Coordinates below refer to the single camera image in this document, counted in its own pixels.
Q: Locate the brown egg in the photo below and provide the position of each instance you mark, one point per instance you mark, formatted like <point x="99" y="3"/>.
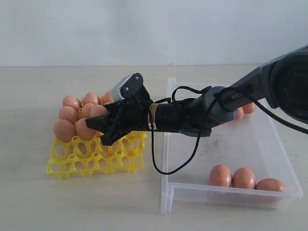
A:
<point x="69" y="113"/>
<point x="240" y="114"/>
<point x="107" y="98"/>
<point x="72" y="101"/>
<point x="220" y="175"/>
<point x="244" y="178"/>
<point x="249" y="108"/>
<point x="85" y="110"/>
<point x="83" y="131"/>
<point x="91" y="97"/>
<point x="64" y="130"/>
<point x="271" y="184"/>
<point x="98" y="110"/>

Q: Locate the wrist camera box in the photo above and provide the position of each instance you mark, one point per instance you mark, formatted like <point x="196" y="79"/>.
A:
<point x="129" y="88"/>

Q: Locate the clear plastic bin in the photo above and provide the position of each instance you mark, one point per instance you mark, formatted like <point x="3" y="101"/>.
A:
<point x="251" y="142"/>

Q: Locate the yellow plastic egg tray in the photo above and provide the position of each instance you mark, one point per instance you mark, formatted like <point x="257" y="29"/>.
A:
<point x="84" y="157"/>

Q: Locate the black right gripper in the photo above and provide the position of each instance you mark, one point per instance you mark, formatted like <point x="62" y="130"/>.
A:
<point x="123" y="117"/>

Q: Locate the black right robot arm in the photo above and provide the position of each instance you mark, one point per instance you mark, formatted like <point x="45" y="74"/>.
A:
<point x="282" y="82"/>

